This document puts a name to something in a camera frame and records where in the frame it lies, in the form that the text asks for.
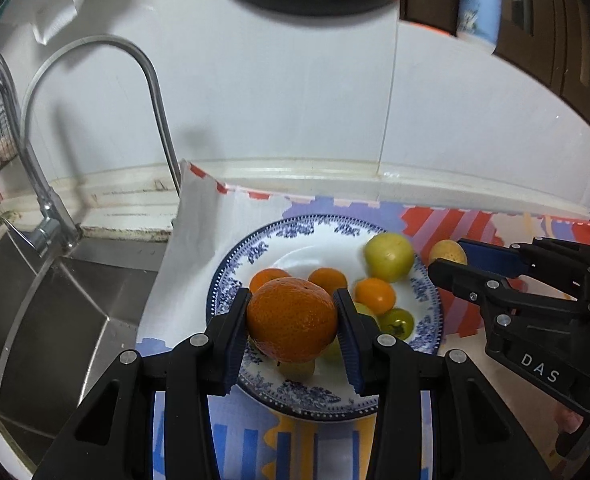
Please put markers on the green apple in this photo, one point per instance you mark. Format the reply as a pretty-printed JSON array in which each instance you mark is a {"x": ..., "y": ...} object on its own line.
[{"x": 389, "y": 257}]

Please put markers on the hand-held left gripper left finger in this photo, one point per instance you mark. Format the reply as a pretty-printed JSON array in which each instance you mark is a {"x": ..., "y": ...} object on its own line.
[{"x": 235, "y": 350}]

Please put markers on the light blue plastic bottle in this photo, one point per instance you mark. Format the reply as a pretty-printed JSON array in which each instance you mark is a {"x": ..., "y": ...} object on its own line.
[{"x": 477, "y": 5}]

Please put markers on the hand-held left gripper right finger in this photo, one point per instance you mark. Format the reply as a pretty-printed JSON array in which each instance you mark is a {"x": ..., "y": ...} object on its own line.
[{"x": 350, "y": 355}]

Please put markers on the garlic bulb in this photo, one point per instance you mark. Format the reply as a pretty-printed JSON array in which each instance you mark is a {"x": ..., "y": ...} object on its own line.
[{"x": 2, "y": 146}]

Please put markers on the stainless steel sink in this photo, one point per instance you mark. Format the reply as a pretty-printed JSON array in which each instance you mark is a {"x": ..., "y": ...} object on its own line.
[{"x": 50, "y": 310}]

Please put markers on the small green tomato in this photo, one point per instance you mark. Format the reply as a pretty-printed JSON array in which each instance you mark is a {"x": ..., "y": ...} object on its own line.
[{"x": 397, "y": 322}]

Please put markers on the steel kitchen faucet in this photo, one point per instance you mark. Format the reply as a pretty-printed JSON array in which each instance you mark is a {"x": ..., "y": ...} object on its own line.
[{"x": 152, "y": 90}]

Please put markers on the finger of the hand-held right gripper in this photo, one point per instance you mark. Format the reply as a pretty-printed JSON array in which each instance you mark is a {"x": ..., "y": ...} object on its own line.
[
  {"x": 455, "y": 280},
  {"x": 485, "y": 256}
]

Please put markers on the orange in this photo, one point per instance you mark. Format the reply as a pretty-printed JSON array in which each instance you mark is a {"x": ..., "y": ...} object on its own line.
[
  {"x": 374, "y": 295},
  {"x": 327, "y": 280},
  {"x": 290, "y": 317},
  {"x": 267, "y": 279}
]

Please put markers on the small yellowish brown fruit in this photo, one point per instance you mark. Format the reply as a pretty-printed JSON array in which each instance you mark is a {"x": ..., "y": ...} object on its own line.
[{"x": 447, "y": 251}]

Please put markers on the colourful patterned table mat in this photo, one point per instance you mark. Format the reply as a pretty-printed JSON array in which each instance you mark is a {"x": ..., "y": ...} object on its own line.
[{"x": 200, "y": 240}]

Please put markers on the blue patterned white plate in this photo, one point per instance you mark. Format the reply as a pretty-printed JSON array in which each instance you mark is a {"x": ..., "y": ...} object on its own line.
[{"x": 295, "y": 245}]

